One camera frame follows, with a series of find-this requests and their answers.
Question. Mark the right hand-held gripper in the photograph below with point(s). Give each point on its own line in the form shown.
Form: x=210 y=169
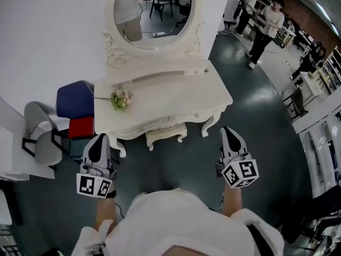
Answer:
x=239 y=172

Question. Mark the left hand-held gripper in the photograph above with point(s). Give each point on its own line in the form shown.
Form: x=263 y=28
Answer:
x=93 y=184

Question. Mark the cream upholstered stool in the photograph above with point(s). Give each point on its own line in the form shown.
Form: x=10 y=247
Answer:
x=165 y=132

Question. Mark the white dressing table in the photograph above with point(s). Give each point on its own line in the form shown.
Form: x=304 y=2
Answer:
x=165 y=100

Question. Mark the person's right forearm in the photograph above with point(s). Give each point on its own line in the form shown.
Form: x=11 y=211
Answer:
x=231 y=201

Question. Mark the person's left forearm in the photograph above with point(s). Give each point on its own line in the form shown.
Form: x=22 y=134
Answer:
x=105 y=212

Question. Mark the red box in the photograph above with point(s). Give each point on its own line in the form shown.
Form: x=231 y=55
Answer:
x=81 y=127

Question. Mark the blue padded chair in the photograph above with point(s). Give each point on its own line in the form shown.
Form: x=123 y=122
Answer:
x=76 y=100

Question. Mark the artificial flower bouquet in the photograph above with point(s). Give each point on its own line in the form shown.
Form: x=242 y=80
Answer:
x=121 y=99

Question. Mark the person's left white sneaker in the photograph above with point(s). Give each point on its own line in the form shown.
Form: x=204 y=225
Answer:
x=144 y=193

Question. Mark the white side table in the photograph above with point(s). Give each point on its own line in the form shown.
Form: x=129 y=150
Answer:
x=10 y=143

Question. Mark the white shelving unit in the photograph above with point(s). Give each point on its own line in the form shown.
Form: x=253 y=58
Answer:
x=319 y=143

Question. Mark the person's white shirt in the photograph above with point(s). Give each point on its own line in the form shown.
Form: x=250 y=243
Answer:
x=173 y=217

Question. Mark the white low cabinet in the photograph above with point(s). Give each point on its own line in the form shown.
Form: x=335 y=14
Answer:
x=309 y=85

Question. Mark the black mesh office chair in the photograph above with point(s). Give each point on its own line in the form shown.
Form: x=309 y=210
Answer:
x=291 y=229

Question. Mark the black frame chair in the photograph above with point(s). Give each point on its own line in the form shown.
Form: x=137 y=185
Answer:
x=297 y=103

